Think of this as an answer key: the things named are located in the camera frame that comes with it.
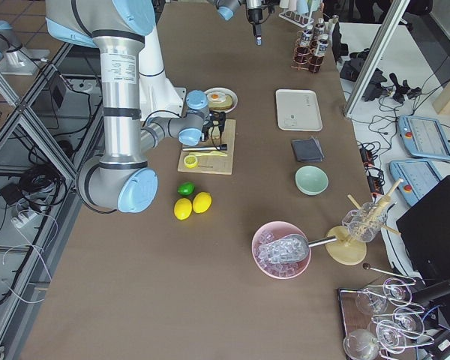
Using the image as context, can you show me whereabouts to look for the black monitor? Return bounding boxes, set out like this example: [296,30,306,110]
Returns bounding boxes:
[397,175,450,280]

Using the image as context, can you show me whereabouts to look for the grey folded cloth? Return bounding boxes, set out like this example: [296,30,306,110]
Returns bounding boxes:
[291,136,325,162]

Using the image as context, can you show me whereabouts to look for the dark drink bottle white cap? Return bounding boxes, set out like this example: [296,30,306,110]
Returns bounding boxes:
[298,29,313,50]

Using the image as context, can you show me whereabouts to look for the metal ice scoop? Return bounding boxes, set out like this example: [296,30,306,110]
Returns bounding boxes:
[258,234,338,264]

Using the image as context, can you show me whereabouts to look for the yellow plastic knife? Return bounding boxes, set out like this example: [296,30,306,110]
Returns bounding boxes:
[190,151,228,157]

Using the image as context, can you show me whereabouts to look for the white round plate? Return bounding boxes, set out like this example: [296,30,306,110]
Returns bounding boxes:
[205,87,238,113]

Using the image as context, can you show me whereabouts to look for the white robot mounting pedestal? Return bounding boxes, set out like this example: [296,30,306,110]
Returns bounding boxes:
[139,27,186,119]

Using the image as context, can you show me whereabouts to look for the white wire cup rack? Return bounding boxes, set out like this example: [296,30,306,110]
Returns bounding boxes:
[279,0,323,29]

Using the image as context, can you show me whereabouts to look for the wooden mug tree stand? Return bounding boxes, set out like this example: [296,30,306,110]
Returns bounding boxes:
[325,178,404,266]

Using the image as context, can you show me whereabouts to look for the green bowl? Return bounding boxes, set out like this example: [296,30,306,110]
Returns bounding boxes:
[295,166,329,196]

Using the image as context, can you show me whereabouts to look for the green lime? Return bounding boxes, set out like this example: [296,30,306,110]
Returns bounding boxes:
[177,181,195,197]

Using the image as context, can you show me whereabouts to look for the copper wire bottle rack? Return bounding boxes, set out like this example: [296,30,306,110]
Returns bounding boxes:
[291,31,318,72]

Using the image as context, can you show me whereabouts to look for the blue teach pendant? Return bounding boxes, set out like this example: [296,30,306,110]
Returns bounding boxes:
[397,115,450,161]
[388,159,443,206]

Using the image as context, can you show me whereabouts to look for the bread slice with fried egg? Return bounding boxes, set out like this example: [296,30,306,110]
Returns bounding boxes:
[206,91,233,111]

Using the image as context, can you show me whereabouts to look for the cream rectangular tray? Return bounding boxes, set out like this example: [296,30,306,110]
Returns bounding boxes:
[275,89,323,132]

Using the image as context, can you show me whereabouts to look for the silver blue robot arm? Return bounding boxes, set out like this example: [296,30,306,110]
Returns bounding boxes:
[208,0,263,46]
[46,1,214,213]

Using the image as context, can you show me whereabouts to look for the half lemon slice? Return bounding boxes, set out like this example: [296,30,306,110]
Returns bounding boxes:
[183,154,198,169]

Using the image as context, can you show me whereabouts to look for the wine glass rack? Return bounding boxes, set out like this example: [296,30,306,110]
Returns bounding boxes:
[337,275,450,359]

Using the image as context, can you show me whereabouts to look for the steel cylinder tool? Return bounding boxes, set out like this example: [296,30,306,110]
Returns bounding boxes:
[181,143,228,152]

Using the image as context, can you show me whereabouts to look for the yellow lemon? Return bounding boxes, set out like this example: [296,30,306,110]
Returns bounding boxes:
[192,192,212,214]
[173,198,193,221]

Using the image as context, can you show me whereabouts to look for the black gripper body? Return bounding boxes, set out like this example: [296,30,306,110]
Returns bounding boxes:
[247,6,263,26]
[202,111,226,140]

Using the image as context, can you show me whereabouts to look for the bamboo cutting board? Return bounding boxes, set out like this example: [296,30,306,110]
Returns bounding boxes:
[177,119,236,175]

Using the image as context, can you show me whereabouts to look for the pink bowl with ice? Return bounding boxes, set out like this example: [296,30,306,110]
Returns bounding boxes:
[251,221,312,279]

